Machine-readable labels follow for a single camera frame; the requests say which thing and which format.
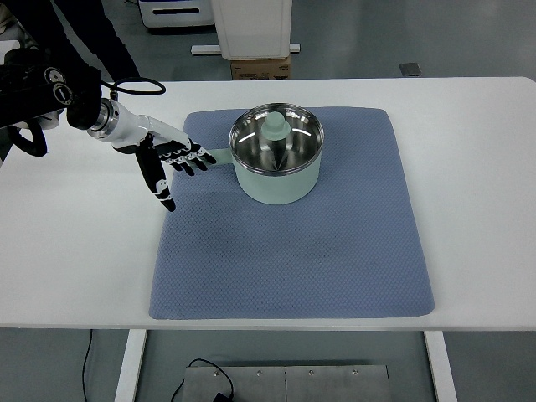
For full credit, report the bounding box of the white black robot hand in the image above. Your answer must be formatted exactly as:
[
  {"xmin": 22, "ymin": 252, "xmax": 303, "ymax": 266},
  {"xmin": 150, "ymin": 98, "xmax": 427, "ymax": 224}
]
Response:
[{"xmin": 107, "ymin": 104, "xmax": 218, "ymax": 214}]

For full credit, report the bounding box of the green pot with handle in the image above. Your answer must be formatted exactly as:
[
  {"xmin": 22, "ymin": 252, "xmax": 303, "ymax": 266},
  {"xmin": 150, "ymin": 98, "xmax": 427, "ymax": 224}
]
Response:
[{"xmin": 207, "ymin": 137, "xmax": 325, "ymax": 206}]

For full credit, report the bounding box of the person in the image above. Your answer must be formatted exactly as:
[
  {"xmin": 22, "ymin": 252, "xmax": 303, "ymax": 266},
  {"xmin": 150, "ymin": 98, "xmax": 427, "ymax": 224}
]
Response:
[{"xmin": 49, "ymin": 0, "xmax": 142, "ymax": 85}]

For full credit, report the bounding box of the white base bar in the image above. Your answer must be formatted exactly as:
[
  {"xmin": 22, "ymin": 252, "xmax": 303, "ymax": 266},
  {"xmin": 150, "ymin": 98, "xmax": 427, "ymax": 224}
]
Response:
[{"xmin": 191, "ymin": 41, "xmax": 302, "ymax": 56}]

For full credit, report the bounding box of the white appliance with dark slot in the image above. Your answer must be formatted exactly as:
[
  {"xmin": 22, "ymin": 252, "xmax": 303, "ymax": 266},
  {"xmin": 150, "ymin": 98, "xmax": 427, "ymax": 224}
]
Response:
[{"xmin": 137, "ymin": 0, "xmax": 217, "ymax": 30}]

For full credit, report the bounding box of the brown cardboard box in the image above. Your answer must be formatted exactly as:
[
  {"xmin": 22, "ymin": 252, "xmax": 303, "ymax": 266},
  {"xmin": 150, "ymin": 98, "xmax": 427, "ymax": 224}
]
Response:
[{"xmin": 229, "ymin": 56, "xmax": 292, "ymax": 81}]

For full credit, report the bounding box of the glass lid with green knob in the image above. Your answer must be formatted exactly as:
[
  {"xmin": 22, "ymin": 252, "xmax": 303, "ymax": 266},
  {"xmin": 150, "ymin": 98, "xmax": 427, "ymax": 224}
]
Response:
[{"xmin": 228, "ymin": 102, "xmax": 326, "ymax": 173}]

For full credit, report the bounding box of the blue textured mat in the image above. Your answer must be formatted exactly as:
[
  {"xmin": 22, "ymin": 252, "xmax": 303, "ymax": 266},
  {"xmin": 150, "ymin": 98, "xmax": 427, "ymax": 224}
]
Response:
[{"xmin": 148, "ymin": 106, "xmax": 436, "ymax": 322}]

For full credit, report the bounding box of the white table leg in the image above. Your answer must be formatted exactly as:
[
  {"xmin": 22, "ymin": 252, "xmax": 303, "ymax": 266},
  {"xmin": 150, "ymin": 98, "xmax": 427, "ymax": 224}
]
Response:
[
  {"xmin": 423, "ymin": 330, "xmax": 459, "ymax": 402},
  {"xmin": 113, "ymin": 329, "xmax": 148, "ymax": 402}
]

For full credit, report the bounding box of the grey metal plate with screws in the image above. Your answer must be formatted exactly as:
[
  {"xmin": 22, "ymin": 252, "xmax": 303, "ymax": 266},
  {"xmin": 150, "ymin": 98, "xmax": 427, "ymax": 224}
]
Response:
[{"xmin": 183, "ymin": 363, "xmax": 391, "ymax": 402}]

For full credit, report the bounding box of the thin black cable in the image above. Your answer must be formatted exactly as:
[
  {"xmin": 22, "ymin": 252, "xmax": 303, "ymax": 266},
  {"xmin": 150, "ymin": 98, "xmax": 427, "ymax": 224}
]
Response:
[{"xmin": 80, "ymin": 329, "xmax": 94, "ymax": 402}]

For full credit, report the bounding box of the black cable with adapter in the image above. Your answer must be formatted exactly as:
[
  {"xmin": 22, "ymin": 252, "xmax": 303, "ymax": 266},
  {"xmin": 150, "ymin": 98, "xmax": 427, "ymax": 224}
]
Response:
[{"xmin": 168, "ymin": 358, "xmax": 236, "ymax": 402}]

